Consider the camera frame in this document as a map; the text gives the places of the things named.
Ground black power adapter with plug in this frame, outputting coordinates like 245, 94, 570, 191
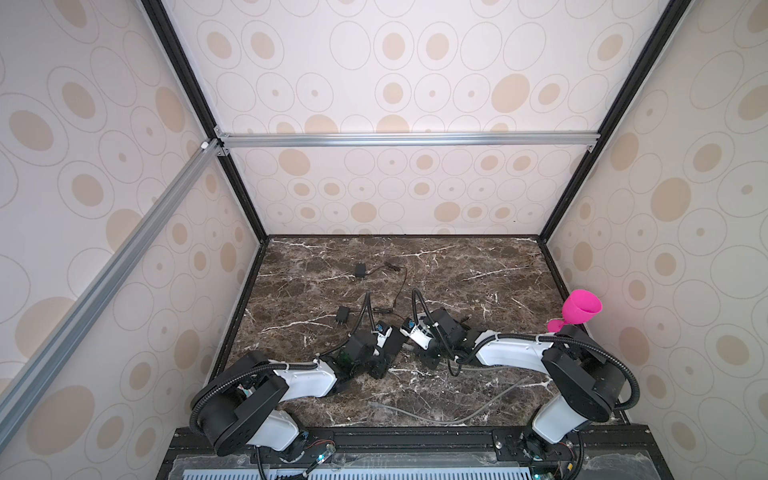
335, 304, 397, 326

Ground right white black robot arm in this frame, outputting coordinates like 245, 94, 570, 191
403, 309, 640, 451

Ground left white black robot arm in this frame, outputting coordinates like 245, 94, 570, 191
189, 323, 406, 456

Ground pink plastic goblet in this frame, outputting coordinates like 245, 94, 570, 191
547, 290, 603, 333

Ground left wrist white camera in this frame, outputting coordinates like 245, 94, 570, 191
372, 322, 393, 356

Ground small black adapter with cable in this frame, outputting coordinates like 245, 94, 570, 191
353, 261, 408, 310

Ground black front rail base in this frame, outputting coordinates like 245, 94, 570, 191
157, 424, 672, 479

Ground horizontal aluminium frame bar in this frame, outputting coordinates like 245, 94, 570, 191
219, 131, 600, 149

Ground left diagonal aluminium frame bar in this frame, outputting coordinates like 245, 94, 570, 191
1, 139, 223, 449

